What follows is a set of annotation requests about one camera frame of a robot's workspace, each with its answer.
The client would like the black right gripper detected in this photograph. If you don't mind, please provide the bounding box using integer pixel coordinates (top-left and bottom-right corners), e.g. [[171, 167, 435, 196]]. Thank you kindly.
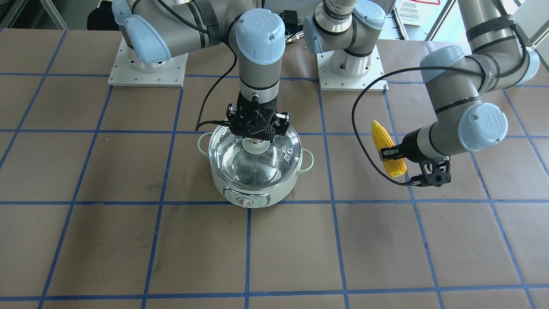
[[226, 95, 291, 142]]

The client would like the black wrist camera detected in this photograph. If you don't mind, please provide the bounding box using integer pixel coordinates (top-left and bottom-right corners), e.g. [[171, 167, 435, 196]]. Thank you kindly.
[[409, 156, 451, 187]]

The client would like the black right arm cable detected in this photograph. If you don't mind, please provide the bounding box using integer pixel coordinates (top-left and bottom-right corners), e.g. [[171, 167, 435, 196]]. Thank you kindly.
[[157, 0, 238, 132]]

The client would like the pale green electric pot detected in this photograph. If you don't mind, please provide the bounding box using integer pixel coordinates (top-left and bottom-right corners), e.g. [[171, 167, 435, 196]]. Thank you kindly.
[[198, 126, 311, 209]]

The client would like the black camera cable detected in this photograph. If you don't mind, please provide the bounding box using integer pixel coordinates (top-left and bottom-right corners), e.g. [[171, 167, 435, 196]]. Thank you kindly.
[[352, 66, 474, 186]]

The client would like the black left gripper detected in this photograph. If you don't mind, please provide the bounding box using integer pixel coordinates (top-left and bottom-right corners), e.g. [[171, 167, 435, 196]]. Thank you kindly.
[[379, 130, 431, 164]]

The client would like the glass pot lid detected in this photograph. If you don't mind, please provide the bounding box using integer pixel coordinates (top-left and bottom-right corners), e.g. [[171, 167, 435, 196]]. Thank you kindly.
[[208, 127, 302, 190]]

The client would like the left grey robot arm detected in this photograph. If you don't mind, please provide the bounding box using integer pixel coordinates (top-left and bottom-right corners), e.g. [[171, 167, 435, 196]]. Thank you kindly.
[[304, 0, 539, 163]]

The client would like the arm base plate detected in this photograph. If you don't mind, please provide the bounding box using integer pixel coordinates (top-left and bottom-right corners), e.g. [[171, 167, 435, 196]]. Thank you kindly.
[[108, 39, 188, 88], [315, 45, 385, 91]]

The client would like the yellow corn cob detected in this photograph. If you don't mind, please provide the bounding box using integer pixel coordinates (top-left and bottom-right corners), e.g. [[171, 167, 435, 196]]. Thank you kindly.
[[371, 120, 407, 177]]

